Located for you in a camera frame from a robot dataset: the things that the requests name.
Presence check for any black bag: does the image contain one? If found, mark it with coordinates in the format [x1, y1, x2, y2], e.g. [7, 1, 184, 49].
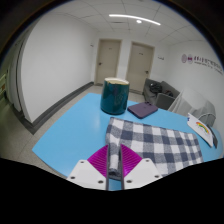
[149, 83, 164, 95]

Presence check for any long ceiling light bar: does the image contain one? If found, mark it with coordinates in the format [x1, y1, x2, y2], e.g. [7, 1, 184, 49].
[108, 13, 162, 27]

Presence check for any beige door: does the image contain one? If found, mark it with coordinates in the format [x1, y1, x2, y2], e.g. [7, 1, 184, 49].
[125, 41, 156, 94]
[94, 38, 123, 86]

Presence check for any dark green mug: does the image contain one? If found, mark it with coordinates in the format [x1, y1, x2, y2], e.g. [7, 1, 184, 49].
[100, 77, 131, 116]

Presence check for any purple smartphone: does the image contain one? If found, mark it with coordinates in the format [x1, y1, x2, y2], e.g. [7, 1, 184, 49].
[127, 101, 159, 120]

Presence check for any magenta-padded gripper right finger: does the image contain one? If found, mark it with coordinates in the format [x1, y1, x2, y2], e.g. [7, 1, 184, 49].
[118, 143, 163, 191]

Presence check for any grey white checked towel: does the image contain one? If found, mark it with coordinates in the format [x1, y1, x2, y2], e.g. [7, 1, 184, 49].
[105, 116, 205, 181]

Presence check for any grey sofa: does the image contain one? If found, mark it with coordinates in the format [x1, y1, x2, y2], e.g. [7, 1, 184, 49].
[142, 78, 181, 111]

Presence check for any purple wall lettering sign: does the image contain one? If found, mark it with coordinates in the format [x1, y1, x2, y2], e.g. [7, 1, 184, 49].
[180, 53, 224, 75]

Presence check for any white rainbow-print pad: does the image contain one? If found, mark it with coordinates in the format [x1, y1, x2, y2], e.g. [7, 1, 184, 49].
[186, 112, 215, 149]

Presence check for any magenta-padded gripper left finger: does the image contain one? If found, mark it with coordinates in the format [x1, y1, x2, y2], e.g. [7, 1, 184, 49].
[66, 144, 110, 191]

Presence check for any white cloth-covered furniture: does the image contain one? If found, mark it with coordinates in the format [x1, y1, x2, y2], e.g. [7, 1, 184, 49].
[167, 87, 217, 128]

